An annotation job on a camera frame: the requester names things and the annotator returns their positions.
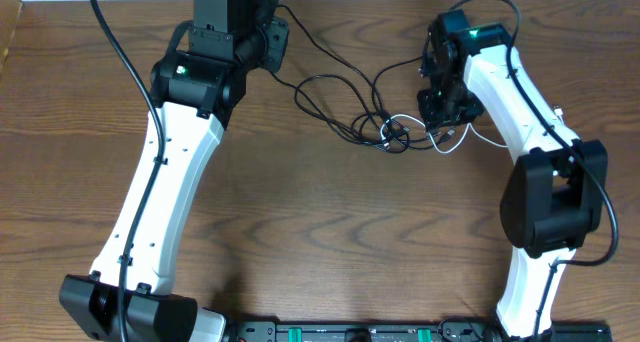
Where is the white cable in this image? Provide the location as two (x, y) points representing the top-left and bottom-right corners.
(379, 106), (565, 155)

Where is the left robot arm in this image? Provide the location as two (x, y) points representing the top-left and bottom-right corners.
(59, 0), (289, 341)

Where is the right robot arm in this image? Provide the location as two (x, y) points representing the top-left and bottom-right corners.
(417, 9), (608, 341)

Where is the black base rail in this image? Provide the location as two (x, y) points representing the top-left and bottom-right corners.
(219, 319), (614, 342)

